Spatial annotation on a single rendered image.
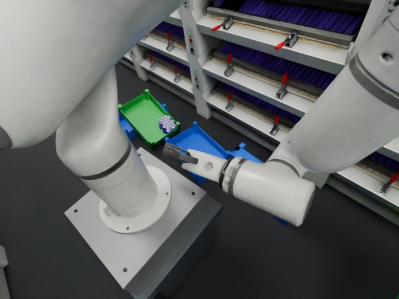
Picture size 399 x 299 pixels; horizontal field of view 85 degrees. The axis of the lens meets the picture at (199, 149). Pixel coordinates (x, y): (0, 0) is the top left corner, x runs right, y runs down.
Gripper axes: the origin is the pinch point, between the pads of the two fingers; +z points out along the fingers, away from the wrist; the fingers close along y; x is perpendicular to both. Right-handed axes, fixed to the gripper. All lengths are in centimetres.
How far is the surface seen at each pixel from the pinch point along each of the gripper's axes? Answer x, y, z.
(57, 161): -32, 17, 95
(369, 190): 9, 54, -43
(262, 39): 44.7, 21.9, 0.2
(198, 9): 56, 19, 31
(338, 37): 45, 21, -22
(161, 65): 47, 55, 85
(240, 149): 8.0, 37.5, 1.0
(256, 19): 51, 21, 4
